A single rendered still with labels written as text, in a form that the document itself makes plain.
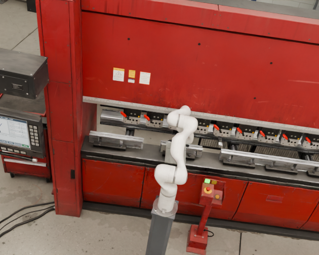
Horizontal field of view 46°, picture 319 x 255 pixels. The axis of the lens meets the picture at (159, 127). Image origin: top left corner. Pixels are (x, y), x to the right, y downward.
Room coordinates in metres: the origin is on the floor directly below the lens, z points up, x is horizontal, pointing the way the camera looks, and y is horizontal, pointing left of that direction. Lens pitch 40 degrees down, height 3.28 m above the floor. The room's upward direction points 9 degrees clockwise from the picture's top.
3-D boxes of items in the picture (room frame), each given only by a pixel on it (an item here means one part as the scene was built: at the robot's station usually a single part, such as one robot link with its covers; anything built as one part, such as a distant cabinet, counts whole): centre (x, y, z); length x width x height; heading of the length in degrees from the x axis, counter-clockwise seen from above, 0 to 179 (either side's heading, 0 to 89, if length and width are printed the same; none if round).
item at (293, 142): (2.60, -1.15, 1.26); 0.15 x 0.09 x 0.17; 92
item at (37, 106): (2.88, 1.34, 0.50); 0.50 x 0.50 x 1.00; 2
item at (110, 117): (2.88, -0.56, 0.93); 2.30 x 0.14 x 0.10; 92
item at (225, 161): (2.53, -0.78, 0.89); 0.30 x 0.05 x 0.03; 92
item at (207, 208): (2.25, -0.56, 0.39); 0.05 x 0.05 x 0.54; 87
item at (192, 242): (2.22, -0.56, 0.06); 0.25 x 0.20 x 0.12; 177
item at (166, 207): (1.82, -0.14, 1.09); 0.19 x 0.19 x 0.18
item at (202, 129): (2.58, -0.35, 1.26); 0.15 x 0.09 x 0.17; 92
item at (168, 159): (2.43, -0.18, 1.00); 0.26 x 0.18 x 0.01; 2
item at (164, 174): (1.82, -0.10, 1.30); 0.19 x 0.12 x 0.24; 86
